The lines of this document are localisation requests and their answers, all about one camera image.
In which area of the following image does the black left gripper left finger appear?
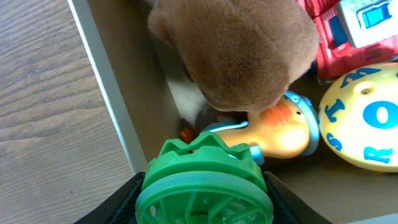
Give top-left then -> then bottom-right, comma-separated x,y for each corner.
75,172 -> 146,224

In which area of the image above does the white cardboard box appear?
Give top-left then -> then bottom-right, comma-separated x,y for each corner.
69,0 -> 397,223

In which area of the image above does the green round spinning top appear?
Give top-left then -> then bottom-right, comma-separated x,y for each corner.
135,132 -> 274,224

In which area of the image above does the yellow ball with blue letters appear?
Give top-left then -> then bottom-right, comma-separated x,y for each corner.
318,62 -> 397,172

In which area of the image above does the brown plush toy with orange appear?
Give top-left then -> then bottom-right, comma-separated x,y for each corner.
148,0 -> 319,113

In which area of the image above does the orange and blue toy fish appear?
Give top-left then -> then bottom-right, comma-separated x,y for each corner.
200,91 -> 320,166

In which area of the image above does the red toy fire truck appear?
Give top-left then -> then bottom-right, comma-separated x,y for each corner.
297,0 -> 397,83

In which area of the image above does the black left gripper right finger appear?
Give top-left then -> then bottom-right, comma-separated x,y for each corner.
262,171 -> 331,224

